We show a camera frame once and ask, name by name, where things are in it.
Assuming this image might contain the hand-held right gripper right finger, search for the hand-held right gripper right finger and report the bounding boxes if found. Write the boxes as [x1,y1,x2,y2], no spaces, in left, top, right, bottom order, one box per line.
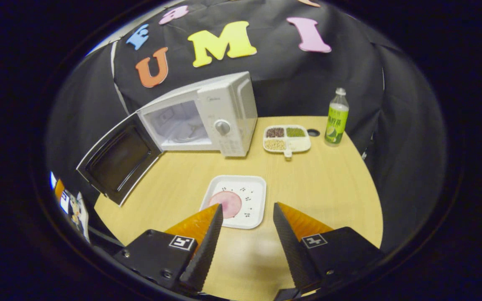
[273,202,386,294]

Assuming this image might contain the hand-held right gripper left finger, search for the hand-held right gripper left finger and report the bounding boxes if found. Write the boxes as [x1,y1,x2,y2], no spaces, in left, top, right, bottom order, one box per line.
[113,204,224,293]

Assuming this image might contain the white divided tray of beans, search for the white divided tray of beans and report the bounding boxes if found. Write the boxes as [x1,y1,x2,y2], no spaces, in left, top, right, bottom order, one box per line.
[263,124,312,158]

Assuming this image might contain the white square food plate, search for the white square food plate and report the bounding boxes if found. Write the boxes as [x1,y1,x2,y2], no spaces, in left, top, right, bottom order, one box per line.
[199,175,267,230]

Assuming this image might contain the white microwave oven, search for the white microwave oven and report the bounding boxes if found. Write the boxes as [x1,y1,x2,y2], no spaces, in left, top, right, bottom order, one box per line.
[76,71,258,207]

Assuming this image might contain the pink meat slice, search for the pink meat slice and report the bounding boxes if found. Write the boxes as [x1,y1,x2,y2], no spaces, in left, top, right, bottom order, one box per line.
[209,191,242,219]

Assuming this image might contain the green drink bottle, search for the green drink bottle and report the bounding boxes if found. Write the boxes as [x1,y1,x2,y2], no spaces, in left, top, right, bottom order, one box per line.
[324,87,349,147]

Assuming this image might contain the black backdrop cloth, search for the black backdrop cloth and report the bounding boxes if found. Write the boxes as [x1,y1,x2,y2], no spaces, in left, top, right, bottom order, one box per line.
[46,0,449,251]

